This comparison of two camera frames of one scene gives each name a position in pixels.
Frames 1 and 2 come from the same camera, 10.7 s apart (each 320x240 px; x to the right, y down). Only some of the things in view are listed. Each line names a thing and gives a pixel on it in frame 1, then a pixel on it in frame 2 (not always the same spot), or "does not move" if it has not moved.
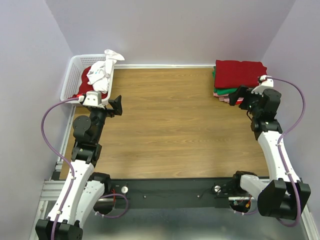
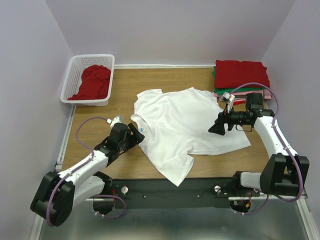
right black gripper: x=241 y=92 → x=218 y=127
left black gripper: x=116 y=104 → x=137 y=137
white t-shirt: x=98 y=75 → x=175 y=124
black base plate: x=176 y=193 does not move
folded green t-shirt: x=221 y=91 does not move
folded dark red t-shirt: x=231 y=74 does not move
